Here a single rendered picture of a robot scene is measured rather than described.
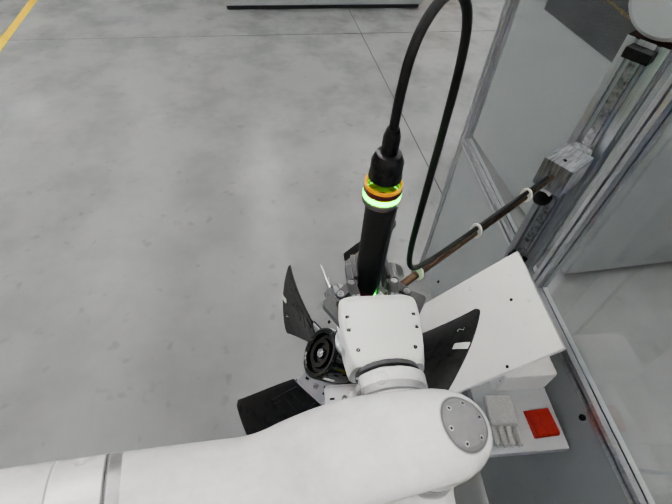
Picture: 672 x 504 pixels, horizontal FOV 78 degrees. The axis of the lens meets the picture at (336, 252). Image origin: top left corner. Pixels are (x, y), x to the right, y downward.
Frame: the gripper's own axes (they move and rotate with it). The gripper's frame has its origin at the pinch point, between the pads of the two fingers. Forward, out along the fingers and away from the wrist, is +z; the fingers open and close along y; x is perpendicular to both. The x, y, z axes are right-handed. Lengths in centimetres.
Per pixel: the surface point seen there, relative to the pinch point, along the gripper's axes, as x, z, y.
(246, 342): -165, 80, -38
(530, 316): -31, 10, 41
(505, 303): -34, 15, 39
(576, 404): -72, 4, 70
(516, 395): -79, 10, 57
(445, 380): -21.1, -7.6, 14.5
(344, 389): -46.6, 2.2, 0.1
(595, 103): 1, 42, 55
